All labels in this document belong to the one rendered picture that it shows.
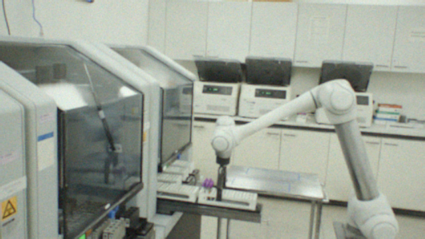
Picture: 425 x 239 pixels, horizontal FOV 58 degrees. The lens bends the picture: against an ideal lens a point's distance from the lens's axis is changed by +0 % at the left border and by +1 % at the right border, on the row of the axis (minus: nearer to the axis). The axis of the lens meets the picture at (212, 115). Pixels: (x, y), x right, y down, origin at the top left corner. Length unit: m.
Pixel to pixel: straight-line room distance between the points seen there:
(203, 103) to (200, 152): 0.57
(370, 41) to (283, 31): 0.93
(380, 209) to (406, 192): 2.69
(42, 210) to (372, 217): 1.35
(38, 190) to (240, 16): 3.71
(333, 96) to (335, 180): 2.78
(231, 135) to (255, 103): 2.50
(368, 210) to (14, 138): 1.45
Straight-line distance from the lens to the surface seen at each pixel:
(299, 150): 4.31
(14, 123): 1.04
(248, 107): 4.26
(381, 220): 1.87
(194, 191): 2.06
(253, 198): 2.01
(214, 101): 4.31
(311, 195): 2.30
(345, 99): 1.70
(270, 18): 4.51
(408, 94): 5.02
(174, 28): 4.71
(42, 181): 1.16
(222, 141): 1.73
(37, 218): 1.17
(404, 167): 4.49
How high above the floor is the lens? 1.59
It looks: 9 degrees down
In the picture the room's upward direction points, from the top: 3 degrees clockwise
